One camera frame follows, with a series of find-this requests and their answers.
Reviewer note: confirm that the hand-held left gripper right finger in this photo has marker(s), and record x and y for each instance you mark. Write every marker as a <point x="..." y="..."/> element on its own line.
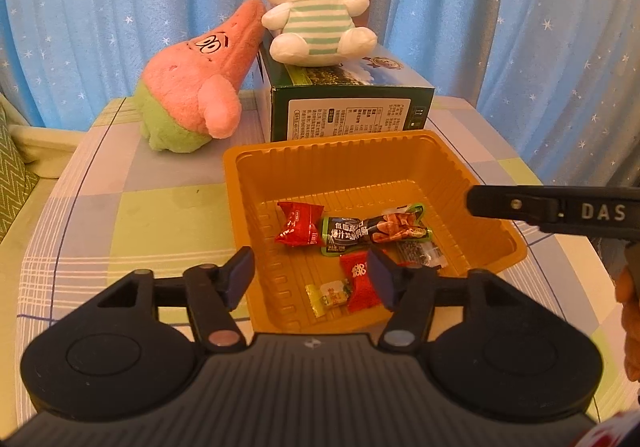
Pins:
<point x="382" y="278"/>

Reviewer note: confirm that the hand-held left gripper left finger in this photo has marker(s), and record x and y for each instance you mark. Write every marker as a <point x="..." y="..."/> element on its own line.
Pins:
<point x="239" y="278"/>

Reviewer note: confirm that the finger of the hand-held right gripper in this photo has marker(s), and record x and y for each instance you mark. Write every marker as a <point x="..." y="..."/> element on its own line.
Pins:
<point x="505" y="202"/>

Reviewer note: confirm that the red packet with white print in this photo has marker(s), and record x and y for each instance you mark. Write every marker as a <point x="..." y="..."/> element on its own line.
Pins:
<point x="357" y="288"/>

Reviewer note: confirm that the clear packet with dark snack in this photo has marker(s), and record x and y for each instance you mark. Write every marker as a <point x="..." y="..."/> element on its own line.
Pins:
<point x="421" y="254"/>

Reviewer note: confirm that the dark green sausage packet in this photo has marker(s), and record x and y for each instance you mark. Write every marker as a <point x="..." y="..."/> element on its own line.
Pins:
<point x="360" y="229"/>

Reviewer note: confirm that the yellow green candy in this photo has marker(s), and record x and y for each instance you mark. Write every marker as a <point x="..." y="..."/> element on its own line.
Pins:
<point x="330" y="297"/>

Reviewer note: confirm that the red packet with white label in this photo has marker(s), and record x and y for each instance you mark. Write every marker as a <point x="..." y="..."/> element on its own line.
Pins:
<point x="300" y="227"/>

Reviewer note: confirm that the orange plastic tray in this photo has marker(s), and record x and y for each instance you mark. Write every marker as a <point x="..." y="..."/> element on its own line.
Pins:
<point x="350" y="167"/>

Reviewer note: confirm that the person's right hand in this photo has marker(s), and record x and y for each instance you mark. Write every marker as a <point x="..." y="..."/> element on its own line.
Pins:
<point x="629" y="297"/>

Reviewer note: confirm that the green cardboard box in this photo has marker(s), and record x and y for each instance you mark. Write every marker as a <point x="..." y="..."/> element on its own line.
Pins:
<point x="345" y="114"/>

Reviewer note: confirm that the pink star plush toy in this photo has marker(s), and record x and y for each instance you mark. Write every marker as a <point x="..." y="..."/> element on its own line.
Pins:
<point x="190" y="77"/>

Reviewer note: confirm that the red white printed cloth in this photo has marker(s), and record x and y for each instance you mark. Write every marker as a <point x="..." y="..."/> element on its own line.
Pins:
<point x="615" y="432"/>

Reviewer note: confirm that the pale green sofa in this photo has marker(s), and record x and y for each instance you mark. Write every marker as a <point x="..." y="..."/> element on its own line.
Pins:
<point x="45" y="147"/>

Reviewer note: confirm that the green chevron pillow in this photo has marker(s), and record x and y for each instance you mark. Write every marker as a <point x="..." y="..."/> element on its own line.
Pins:
<point x="12" y="177"/>

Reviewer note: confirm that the blue star curtain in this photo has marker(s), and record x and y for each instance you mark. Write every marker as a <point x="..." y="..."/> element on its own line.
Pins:
<point x="100" y="2"/>

